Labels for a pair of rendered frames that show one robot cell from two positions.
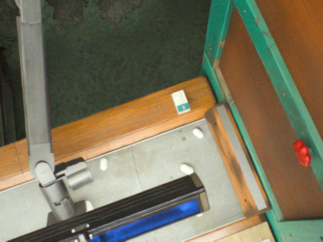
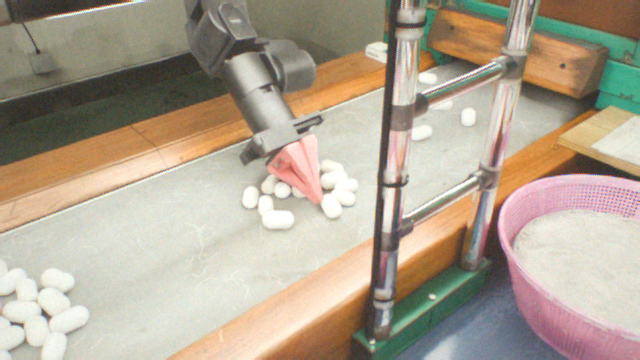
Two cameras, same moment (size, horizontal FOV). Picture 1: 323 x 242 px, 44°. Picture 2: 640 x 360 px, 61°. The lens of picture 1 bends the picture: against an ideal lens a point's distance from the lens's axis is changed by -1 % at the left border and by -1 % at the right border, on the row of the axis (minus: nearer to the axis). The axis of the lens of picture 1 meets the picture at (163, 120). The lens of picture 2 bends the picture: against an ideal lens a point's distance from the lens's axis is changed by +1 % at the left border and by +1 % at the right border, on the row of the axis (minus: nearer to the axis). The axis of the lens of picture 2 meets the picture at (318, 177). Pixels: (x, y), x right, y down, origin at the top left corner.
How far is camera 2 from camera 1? 100 cm
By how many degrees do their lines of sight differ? 43
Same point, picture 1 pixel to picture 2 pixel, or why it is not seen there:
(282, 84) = not seen: outside the picture
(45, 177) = (239, 27)
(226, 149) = (487, 39)
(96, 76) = not seen: hidden behind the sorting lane
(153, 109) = (348, 66)
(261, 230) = (614, 113)
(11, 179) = (136, 163)
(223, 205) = (527, 125)
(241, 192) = (549, 62)
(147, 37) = not seen: hidden behind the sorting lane
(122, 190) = (355, 144)
